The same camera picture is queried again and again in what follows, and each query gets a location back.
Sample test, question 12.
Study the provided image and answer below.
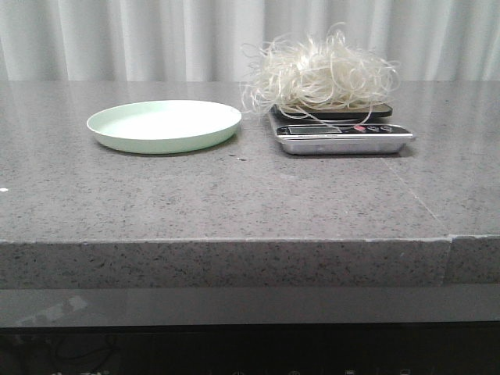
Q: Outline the white vermicelli noodle bundle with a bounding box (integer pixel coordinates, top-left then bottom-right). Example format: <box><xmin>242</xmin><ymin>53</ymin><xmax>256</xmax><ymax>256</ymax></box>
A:
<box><xmin>241</xmin><ymin>23</ymin><xmax>399</xmax><ymax>122</ymax></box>

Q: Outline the silver digital kitchen scale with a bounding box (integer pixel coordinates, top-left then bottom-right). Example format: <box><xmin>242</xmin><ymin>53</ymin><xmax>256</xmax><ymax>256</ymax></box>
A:
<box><xmin>268</xmin><ymin>104</ymin><xmax>415</xmax><ymax>155</ymax></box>

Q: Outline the white pleated curtain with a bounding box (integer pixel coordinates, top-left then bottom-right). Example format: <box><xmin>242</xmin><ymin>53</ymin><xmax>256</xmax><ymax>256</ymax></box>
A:
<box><xmin>1</xmin><ymin>1</ymin><xmax>499</xmax><ymax>81</ymax></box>

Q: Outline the light green round plate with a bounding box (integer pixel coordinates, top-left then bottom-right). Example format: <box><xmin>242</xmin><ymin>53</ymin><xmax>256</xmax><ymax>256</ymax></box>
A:
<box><xmin>87</xmin><ymin>100</ymin><xmax>242</xmax><ymax>154</ymax></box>

